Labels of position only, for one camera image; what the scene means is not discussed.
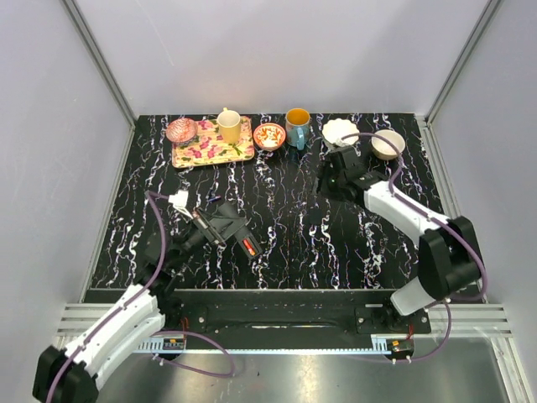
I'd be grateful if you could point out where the connector box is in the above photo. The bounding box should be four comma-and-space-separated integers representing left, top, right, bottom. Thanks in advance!
388, 339, 414, 357
162, 334, 186, 351

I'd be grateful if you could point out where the beige round bowl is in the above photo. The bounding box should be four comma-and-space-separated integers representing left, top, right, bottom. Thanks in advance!
371, 129, 406, 160

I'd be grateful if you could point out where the blue mug orange inside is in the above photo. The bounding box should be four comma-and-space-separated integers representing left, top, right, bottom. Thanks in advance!
285, 108, 310, 150

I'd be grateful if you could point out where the black remote control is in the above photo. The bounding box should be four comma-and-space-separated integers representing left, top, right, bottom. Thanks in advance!
235, 233, 263, 261

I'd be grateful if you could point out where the floral rectangular tray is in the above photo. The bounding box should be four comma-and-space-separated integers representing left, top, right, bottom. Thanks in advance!
171, 116, 255, 169

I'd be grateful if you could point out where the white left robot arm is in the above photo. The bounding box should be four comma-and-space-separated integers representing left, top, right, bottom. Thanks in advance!
32, 201, 260, 402

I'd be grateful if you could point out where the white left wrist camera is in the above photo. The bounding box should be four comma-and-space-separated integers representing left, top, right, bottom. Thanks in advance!
168, 190, 192, 220

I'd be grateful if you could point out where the right connector box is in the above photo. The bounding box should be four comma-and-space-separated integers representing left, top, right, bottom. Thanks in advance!
388, 339, 414, 357

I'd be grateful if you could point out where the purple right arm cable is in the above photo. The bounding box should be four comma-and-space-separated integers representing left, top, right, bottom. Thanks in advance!
339, 132, 490, 364

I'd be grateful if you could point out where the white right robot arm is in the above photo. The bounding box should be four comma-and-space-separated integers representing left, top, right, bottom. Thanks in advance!
315, 146, 485, 332

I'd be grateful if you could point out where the white scalloped bowl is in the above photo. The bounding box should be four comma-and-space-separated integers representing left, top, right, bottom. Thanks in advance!
321, 118, 359, 151

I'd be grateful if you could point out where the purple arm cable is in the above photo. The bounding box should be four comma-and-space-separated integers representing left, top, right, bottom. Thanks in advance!
44, 191, 237, 403
339, 132, 490, 364

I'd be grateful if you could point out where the red orange battery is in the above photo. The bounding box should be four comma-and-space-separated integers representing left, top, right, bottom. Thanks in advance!
242, 239, 256, 256

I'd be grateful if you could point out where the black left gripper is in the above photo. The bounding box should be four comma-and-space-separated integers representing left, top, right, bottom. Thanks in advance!
169, 207, 248, 270

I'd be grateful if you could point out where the yellow mug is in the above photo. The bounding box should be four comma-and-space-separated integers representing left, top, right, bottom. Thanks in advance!
216, 107, 241, 144

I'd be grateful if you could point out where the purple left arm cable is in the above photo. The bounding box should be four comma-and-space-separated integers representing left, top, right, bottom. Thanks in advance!
44, 191, 237, 403

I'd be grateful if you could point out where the left connector box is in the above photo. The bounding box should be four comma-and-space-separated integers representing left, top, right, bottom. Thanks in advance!
162, 334, 186, 351

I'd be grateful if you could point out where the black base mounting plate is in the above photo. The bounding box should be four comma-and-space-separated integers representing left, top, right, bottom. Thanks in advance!
171, 290, 431, 336

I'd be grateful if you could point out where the orange floral small bowl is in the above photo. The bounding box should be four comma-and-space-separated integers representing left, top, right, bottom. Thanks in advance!
253, 123, 286, 151

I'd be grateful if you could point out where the pink patterned bowl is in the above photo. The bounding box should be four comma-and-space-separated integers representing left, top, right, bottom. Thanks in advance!
165, 118, 198, 145

